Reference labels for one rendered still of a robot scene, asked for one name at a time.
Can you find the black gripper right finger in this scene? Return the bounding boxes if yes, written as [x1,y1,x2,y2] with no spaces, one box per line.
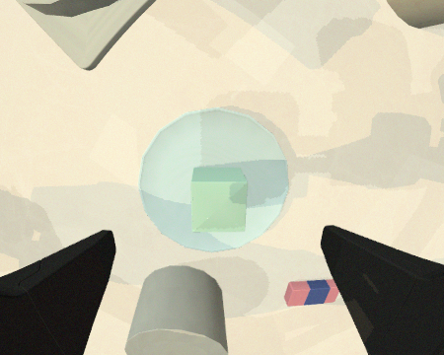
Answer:
[321,225,444,355]

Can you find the grey balance beam with two pans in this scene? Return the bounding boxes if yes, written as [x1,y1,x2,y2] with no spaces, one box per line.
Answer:
[17,0,156,71]

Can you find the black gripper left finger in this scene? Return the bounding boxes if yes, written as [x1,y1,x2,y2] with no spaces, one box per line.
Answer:
[0,230,116,355]

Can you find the pink eraser with blue sleeve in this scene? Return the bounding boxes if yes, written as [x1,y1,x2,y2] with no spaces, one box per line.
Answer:
[284,279,339,307]

